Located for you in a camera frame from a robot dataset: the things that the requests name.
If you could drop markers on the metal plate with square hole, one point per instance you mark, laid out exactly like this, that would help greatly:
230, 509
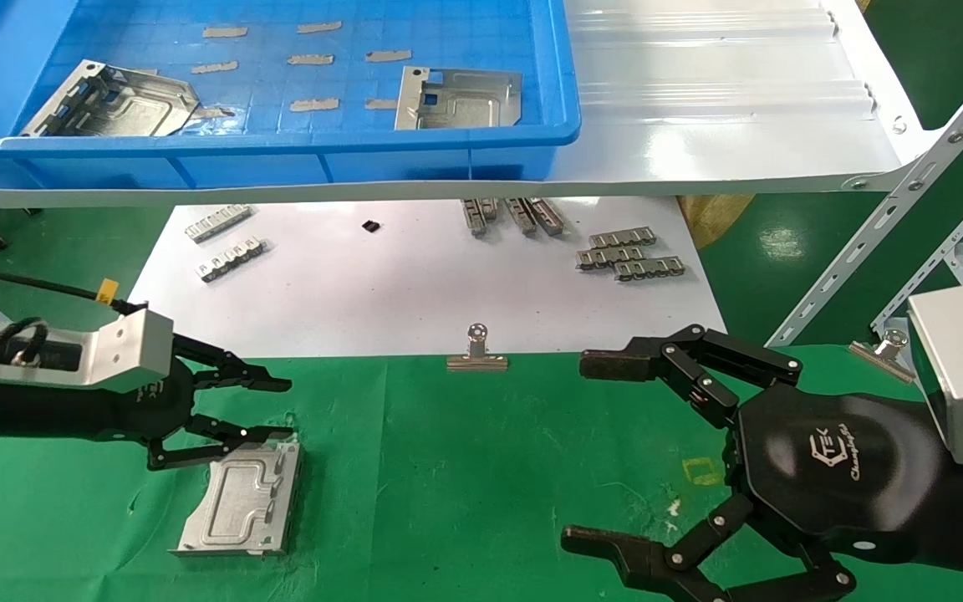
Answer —
473, 96

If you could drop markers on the thin white slotted strut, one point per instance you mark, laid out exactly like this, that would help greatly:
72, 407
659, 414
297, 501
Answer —
941, 259

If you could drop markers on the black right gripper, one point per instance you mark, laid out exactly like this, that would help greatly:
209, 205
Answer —
833, 468

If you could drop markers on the white sloped metal shelf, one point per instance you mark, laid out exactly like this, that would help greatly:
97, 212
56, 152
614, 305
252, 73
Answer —
699, 125

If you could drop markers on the metal plate with bevelled corner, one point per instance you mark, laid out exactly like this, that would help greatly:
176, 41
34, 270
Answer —
126, 104

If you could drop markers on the blue plastic bin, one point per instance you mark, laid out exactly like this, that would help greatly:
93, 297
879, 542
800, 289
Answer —
281, 159

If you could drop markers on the stamped metal bracket plate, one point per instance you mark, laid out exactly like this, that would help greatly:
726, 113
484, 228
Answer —
231, 502

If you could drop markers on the green cloth mat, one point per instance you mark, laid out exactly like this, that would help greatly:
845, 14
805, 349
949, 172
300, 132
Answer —
465, 468

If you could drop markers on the small notched metal part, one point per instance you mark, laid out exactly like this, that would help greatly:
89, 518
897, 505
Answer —
650, 268
522, 217
218, 223
624, 237
603, 258
474, 219
547, 217
490, 209
232, 259

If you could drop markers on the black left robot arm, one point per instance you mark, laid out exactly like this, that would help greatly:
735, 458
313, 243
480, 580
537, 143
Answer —
5, 410

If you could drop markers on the yellow-brown cardboard object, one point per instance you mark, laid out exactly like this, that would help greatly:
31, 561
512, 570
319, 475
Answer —
711, 219

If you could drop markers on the grey tape strip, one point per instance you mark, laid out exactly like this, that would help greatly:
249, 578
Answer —
216, 112
224, 32

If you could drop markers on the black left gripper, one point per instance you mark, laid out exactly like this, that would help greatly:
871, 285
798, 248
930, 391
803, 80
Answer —
164, 410

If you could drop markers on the long white slotted strut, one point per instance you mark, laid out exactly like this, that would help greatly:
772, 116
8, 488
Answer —
866, 242

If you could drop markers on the tiny black part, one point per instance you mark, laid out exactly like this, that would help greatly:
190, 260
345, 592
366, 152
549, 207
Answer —
371, 226

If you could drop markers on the silver binder clip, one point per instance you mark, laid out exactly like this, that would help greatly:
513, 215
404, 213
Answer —
477, 359
883, 355

